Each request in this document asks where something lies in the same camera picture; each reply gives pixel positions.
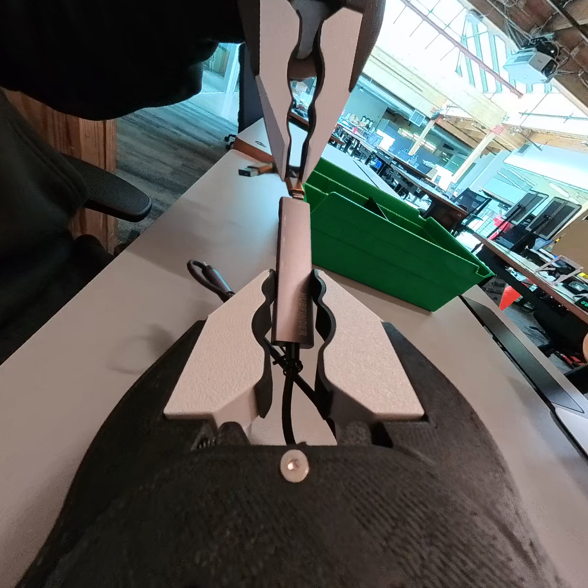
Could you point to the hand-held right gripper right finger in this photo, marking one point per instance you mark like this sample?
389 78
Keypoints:
367 367

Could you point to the orange traffic cone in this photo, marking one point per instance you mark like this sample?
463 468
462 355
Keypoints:
507 301

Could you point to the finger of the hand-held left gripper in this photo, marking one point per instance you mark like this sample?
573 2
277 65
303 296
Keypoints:
335 69
275 69

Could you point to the white ceiling projector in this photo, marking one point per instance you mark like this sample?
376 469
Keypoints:
528 62

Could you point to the grey desk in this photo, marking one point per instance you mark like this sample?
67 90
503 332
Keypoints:
138 298

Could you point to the long wooden table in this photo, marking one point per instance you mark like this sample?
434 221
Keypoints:
528 266

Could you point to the silver grey USB hub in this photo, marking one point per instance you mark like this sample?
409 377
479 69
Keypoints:
294 257

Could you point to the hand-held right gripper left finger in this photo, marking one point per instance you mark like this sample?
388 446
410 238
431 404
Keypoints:
216 367

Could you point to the black office chair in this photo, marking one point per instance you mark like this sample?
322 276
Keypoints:
115 197

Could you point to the green plastic bin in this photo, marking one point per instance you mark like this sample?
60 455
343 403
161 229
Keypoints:
390 257

